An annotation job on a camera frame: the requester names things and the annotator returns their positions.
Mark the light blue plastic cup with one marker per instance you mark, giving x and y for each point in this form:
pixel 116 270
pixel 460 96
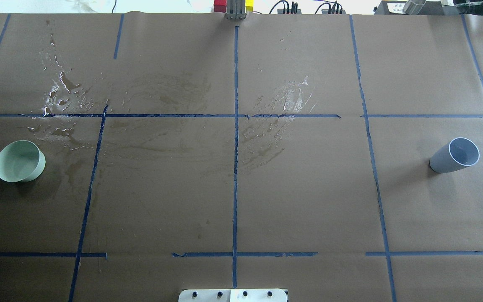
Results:
pixel 457 154

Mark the light green bowl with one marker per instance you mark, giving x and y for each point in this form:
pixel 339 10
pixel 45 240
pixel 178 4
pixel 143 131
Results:
pixel 21 161

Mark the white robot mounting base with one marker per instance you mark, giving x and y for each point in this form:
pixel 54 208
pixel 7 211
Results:
pixel 234 295

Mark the red block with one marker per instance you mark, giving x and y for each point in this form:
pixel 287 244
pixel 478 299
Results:
pixel 220 6

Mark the yellow block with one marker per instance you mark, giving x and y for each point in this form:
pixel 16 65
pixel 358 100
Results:
pixel 249 5

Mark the metal cup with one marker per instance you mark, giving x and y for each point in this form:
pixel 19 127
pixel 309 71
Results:
pixel 413 7

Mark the aluminium frame post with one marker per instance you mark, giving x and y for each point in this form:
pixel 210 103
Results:
pixel 236 9

